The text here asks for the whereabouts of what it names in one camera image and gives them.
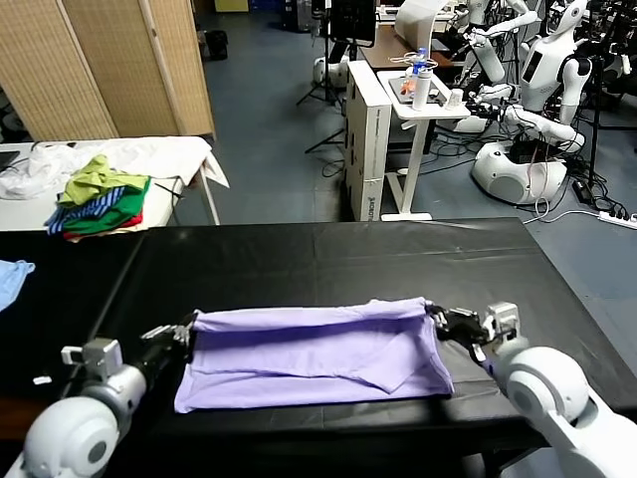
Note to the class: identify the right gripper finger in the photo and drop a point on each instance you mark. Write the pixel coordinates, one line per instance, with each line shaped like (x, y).
(440, 318)
(465, 313)

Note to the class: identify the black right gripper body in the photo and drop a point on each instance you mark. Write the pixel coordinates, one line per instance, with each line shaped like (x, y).
(463, 331)

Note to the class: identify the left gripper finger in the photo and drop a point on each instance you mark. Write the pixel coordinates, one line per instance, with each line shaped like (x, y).
(183, 334)
(158, 332)

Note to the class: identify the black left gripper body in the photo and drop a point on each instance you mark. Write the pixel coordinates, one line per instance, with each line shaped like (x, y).
(159, 358)

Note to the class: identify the light purple T-shirt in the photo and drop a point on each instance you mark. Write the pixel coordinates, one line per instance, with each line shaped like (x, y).
(308, 358)

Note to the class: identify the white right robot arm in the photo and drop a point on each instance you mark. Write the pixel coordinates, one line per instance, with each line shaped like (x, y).
(547, 388)

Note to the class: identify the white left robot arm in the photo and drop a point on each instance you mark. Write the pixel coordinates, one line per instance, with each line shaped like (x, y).
(74, 428)

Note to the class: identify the black plastic table cover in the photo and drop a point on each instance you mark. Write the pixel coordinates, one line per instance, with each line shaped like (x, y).
(60, 309)
(373, 264)

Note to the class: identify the red garment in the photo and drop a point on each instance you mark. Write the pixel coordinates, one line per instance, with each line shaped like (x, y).
(133, 222)

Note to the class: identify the beige garment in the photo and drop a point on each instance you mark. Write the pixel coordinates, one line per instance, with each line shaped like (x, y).
(99, 236)

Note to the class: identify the green garment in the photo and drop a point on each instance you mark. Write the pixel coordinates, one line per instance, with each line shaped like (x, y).
(124, 206)

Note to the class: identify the blue striped garment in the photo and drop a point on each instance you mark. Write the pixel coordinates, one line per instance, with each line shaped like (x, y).
(94, 205)

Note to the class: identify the light blue garment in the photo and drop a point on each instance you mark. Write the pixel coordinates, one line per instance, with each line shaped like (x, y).
(11, 281)

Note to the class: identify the yellow-green garment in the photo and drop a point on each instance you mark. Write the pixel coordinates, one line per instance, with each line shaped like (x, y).
(92, 181)

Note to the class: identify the black power adapter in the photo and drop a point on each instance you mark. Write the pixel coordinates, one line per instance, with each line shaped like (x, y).
(583, 190)

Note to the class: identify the white standing desk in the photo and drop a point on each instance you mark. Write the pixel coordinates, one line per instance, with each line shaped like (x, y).
(418, 149)

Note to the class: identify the white table cloth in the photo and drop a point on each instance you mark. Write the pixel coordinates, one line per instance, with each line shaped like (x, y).
(164, 154)

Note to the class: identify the white power strip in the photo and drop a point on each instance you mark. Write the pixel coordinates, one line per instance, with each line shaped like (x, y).
(617, 218)

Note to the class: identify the tall white cardboard box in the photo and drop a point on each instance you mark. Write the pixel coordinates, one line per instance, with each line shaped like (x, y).
(370, 149)

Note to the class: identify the white crumpled garment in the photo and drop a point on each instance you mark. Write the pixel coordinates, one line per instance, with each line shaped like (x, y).
(35, 171)

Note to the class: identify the white tumbler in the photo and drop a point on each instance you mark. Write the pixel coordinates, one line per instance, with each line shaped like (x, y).
(420, 92)

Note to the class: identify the black laptop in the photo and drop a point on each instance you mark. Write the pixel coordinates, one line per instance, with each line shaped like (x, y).
(9, 160)

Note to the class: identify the black stand pole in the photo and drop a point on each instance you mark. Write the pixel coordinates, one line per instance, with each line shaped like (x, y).
(595, 124)

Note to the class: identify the small orange object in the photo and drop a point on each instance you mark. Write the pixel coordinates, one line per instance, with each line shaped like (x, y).
(408, 87)

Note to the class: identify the white humanoid robot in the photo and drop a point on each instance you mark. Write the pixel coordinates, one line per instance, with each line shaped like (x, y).
(542, 70)
(490, 60)

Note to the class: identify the black tripod stand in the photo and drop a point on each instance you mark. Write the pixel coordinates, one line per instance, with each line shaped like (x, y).
(328, 74)

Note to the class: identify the woven folding screen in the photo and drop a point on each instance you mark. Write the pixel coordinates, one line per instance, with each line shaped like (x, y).
(109, 65)

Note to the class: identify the brown wooden desk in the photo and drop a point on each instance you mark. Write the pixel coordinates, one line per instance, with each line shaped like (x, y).
(388, 50)

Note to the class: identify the black trash bin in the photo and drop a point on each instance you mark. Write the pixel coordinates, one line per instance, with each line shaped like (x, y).
(217, 46)

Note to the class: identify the white curved machine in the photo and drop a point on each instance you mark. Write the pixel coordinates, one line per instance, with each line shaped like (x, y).
(415, 22)

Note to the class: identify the black monitor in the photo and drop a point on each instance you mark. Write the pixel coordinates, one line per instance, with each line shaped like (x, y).
(353, 20)

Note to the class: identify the yellow cabinet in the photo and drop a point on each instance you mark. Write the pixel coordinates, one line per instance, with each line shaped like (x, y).
(231, 6)

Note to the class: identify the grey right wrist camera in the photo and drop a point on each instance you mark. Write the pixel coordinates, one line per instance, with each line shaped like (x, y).
(502, 321)

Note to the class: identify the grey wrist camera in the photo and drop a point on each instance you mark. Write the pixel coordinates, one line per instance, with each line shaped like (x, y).
(502, 321)
(102, 356)

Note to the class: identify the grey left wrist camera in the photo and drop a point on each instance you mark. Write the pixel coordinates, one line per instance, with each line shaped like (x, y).
(102, 356)

